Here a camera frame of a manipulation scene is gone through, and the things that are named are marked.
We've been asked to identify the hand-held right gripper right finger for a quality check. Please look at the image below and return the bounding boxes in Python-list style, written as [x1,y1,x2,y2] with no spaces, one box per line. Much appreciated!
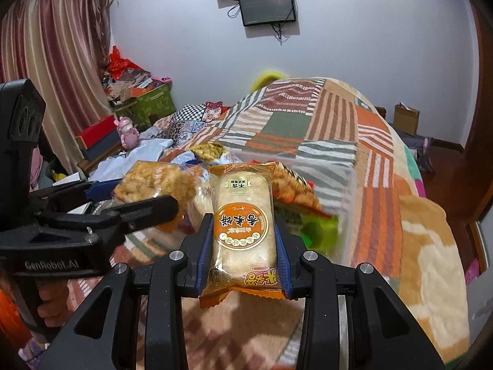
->
[271,216,446,370]

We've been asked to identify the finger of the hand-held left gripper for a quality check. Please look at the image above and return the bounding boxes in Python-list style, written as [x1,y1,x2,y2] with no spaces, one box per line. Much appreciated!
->
[28,179,124,217]
[36,195,180,241]

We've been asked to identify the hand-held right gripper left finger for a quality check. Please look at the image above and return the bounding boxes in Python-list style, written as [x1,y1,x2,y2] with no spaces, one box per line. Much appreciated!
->
[39,212,215,370]

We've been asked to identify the clear packet of puffed snacks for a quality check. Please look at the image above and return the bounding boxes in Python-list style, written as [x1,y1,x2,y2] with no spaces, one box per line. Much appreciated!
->
[113,161,215,236]

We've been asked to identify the orange rice cracker packet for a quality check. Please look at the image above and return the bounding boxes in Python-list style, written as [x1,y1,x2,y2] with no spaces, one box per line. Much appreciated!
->
[198,161,306,310]

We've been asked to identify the clear packet of orange crackers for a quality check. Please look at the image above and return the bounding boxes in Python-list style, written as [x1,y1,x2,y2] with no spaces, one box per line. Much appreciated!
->
[270,162,334,217]

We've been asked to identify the clear plastic container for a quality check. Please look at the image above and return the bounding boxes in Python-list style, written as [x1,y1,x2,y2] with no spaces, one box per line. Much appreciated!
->
[231,154,357,267]

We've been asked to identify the person's left hand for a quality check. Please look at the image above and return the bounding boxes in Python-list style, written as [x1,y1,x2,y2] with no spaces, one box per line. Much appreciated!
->
[36,277,69,331]

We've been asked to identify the white cloth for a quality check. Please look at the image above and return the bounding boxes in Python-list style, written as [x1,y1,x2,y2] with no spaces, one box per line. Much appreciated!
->
[93,138,175,183]

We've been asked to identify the red and grey box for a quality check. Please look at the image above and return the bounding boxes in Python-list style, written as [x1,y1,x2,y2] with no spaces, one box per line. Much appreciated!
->
[75,115,122,152]

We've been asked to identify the pink toy figure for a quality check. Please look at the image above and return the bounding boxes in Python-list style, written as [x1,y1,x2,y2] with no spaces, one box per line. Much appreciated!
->
[116,116,141,151]

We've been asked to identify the yellow snack packet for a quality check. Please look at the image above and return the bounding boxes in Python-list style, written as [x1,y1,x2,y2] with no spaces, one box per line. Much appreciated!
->
[188,141,229,165]

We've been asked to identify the checkered patchwork quilt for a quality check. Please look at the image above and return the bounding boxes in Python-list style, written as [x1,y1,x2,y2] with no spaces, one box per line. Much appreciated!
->
[152,102,232,152]

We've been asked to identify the green patterned box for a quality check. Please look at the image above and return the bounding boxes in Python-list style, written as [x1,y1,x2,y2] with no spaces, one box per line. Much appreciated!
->
[132,83,178,129]

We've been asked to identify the pile of books and papers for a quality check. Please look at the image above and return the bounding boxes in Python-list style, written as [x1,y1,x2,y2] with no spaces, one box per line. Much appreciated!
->
[102,67,163,103]

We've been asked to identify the pink striped curtain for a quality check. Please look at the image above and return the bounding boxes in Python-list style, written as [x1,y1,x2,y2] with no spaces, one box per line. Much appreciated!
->
[0,0,117,175]

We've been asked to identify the red plastic bag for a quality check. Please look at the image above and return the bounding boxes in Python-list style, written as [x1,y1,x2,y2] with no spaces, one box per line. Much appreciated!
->
[107,45,140,82]

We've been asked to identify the striped patchwork blanket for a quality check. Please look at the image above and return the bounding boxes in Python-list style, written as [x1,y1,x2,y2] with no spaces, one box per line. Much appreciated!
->
[116,77,471,370]

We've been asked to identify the dark clothes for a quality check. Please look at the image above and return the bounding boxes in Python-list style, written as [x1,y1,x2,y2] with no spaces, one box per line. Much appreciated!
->
[404,134,437,175]

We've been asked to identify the cardboard box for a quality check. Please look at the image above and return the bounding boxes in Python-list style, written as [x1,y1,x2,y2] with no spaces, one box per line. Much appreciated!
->
[393,102,421,137]

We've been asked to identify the pink slipper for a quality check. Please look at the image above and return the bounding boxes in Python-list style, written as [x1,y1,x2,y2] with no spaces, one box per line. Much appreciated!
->
[464,258,483,286]

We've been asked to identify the wooden door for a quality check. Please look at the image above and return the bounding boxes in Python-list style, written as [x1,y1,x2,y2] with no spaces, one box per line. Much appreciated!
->
[467,0,493,224]

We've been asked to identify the yellow ring cushion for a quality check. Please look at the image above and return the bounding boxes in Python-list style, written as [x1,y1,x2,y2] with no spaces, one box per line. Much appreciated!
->
[250,70,286,94]

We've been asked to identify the small wall monitor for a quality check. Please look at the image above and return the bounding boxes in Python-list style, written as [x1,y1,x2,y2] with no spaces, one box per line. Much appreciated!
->
[237,0,297,27]

